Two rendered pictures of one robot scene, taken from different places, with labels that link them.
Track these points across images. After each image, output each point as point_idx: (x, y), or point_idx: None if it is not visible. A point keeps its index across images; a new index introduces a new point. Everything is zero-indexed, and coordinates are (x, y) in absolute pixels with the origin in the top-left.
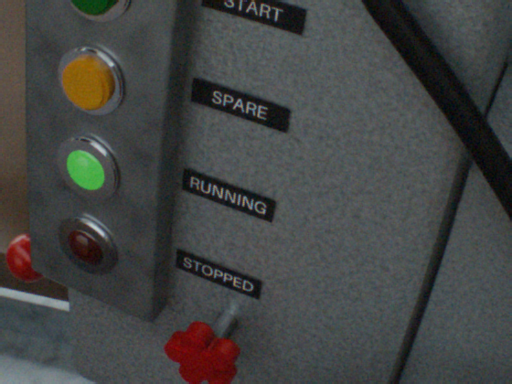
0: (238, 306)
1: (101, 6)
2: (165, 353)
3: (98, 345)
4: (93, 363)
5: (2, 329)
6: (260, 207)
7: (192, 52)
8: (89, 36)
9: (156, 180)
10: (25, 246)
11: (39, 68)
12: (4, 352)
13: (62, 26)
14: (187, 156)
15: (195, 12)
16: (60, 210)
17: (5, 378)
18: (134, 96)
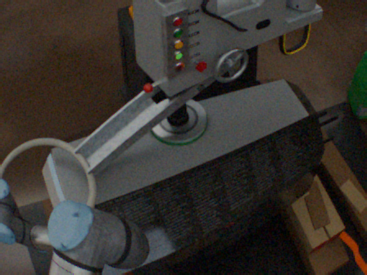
0: (197, 58)
1: (181, 34)
2: (187, 75)
3: (175, 85)
4: (174, 90)
5: (108, 132)
6: (197, 43)
7: None
8: (177, 39)
9: (188, 49)
10: (149, 86)
11: (169, 48)
12: (116, 132)
13: (173, 41)
14: None
15: None
16: (174, 65)
17: (124, 134)
18: (184, 42)
